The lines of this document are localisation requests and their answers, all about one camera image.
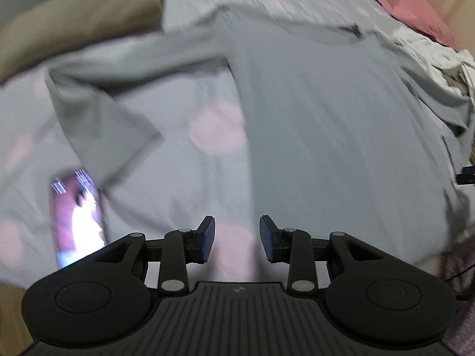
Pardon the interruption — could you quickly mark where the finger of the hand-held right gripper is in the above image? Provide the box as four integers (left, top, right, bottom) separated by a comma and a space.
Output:
456, 166, 475, 185

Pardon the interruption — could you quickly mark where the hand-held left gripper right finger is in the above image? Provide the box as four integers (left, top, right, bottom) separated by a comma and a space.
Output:
260, 215, 384, 297

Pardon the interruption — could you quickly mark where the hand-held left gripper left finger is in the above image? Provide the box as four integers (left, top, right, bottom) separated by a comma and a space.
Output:
93, 215, 216, 297

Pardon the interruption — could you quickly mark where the grey long-sleeve shirt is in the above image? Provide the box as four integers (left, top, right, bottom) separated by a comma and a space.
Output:
45, 7, 472, 268

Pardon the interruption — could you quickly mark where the brown striped garment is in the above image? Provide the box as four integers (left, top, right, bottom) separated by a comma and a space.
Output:
440, 61, 475, 99

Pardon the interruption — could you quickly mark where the grey bed with pink dots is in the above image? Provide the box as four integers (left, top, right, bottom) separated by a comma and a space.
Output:
0, 0, 475, 293

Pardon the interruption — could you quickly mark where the black smartphone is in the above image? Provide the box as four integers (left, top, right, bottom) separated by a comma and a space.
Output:
50, 169, 108, 269

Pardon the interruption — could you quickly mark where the white crinkled garment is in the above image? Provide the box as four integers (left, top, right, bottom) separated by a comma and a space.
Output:
391, 28, 475, 95

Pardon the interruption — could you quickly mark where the beige padded headboard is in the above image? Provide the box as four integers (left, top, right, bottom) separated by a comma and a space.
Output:
403, 0, 475, 50

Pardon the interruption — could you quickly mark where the pink pillow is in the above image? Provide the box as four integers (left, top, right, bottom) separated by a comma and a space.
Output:
341, 0, 459, 50

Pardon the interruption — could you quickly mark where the beige folded blanket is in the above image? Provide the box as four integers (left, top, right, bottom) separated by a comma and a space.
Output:
0, 0, 173, 84

